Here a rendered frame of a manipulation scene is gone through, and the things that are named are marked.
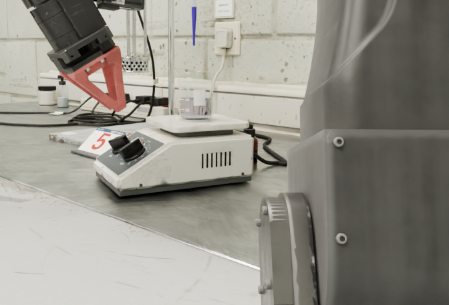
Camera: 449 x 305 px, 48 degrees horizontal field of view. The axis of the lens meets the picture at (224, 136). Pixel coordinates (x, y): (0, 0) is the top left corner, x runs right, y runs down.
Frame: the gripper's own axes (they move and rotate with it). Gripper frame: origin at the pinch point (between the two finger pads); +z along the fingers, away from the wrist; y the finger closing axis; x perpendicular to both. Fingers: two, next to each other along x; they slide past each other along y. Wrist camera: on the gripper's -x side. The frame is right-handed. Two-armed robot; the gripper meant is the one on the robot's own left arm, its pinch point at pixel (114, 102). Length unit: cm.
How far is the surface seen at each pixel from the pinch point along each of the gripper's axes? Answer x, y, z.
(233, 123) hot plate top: -12.1, -3.0, 10.8
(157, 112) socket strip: -21, 65, 23
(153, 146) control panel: -1.0, -1.4, 7.4
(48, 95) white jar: -4, 116, 12
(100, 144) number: 1.4, 25.8, 10.9
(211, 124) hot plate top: -9.1, -3.0, 9.1
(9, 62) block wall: -2, 166, -1
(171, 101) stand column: -21, 47, 18
